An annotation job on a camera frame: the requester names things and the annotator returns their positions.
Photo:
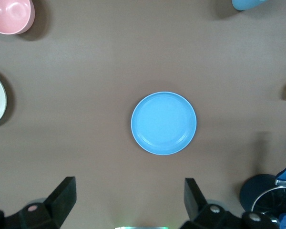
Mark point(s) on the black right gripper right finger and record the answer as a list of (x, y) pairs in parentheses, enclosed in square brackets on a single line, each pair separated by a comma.
[(205, 217)]

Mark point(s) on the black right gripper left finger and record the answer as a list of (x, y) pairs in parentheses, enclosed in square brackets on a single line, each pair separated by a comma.
[(50, 210)]

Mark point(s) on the blue plate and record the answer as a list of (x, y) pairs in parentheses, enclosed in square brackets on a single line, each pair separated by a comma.
[(163, 122)]

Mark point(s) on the dark blue saucepan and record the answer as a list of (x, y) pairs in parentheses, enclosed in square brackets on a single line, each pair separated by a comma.
[(252, 188)]

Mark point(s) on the glass lid with blue knob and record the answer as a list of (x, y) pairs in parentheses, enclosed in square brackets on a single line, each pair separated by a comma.
[(271, 202)]

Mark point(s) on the brown table cover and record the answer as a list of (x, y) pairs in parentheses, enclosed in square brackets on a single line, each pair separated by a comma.
[(85, 95)]

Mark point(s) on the pink bowl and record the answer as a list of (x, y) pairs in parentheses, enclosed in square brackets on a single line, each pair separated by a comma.
[(9, 14)]

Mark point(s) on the blue cup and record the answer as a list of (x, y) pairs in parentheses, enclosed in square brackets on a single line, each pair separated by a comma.
[(248, 4)]

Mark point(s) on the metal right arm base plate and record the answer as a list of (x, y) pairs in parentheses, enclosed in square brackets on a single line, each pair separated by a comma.
[(140, 227)]

